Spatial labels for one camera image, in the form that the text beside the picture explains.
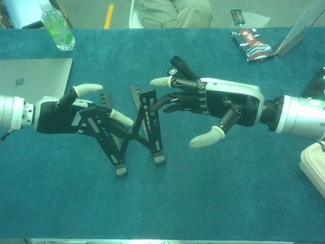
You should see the clear bottle with green label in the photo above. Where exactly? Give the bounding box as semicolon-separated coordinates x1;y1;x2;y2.
38;0;76;51

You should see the aluminium frame rail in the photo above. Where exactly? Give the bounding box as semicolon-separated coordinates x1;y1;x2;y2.
30;238;298;244

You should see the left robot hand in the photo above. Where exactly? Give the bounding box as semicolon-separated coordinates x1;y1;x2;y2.
32;83;135;135

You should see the beige food container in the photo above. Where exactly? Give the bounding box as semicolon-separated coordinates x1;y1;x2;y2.
299;142;325;199

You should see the white cardboard box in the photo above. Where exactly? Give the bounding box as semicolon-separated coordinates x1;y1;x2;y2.
0;0;74;29

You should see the white chair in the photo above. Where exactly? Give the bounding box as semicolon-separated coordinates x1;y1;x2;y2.
128;0;145;29

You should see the blue table cloth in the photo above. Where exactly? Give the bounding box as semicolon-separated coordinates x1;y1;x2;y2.
0;27;325;239

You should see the black stapler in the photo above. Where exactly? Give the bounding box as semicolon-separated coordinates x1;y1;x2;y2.
166;55;201;81

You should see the black smartphone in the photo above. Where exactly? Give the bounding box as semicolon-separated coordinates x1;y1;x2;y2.
230;9;246;25

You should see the black folding laptop stand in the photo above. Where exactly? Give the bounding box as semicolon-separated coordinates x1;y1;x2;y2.
79;85;167;177

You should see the silver laptop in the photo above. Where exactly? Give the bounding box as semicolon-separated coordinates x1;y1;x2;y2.
0;58;74;99

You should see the seated person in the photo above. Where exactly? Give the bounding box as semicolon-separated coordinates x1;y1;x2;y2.
136;0;213;28

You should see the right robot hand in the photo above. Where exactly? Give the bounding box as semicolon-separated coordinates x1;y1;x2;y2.
149;76;265;148

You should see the dark printed palace box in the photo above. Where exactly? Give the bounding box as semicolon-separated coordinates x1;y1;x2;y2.
230;28;276;64

